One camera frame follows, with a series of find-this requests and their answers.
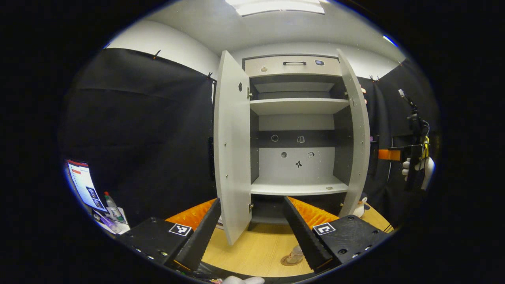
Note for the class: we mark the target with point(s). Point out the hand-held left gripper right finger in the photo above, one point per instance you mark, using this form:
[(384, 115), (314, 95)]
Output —
[(302, 232)]

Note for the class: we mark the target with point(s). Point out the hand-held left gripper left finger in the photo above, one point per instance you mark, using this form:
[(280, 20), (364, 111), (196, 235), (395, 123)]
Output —
[(203, 232)]

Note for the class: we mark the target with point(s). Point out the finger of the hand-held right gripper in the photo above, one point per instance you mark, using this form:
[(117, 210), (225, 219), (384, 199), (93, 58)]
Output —
[(388, 154)]

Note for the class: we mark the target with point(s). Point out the clear plastic bottle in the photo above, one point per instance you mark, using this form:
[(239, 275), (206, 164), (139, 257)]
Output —
[(296, 254)]

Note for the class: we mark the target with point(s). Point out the white cabinet door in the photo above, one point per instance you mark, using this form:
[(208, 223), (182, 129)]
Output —
[(357, 150), (232, 150)]

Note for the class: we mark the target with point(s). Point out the round wooden coaster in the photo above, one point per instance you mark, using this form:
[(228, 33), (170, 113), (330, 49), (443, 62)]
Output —
[(286, 261)]

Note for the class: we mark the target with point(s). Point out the white cabinet shelf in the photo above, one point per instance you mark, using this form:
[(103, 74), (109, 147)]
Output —
[(288, 188), (296, 105)]

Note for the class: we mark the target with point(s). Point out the plastic bottle with red cap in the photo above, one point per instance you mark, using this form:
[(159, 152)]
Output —
[(113, 207)]

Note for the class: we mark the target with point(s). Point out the white and grey cabinet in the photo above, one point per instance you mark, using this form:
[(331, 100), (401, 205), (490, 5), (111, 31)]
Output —
[(296, 122)]

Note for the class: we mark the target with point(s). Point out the white cabinet drawer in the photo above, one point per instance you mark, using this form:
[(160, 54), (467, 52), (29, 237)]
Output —
[(272, 67)]

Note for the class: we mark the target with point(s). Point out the small white toy figure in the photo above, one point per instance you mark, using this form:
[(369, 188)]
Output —
[(360, 209)]

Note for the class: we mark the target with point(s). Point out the rectangular ceiling light panel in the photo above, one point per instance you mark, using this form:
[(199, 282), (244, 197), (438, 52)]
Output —
[(276, 7), (389, 40)]

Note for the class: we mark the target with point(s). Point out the computer screen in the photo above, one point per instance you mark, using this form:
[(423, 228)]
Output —
[(85, 183)]

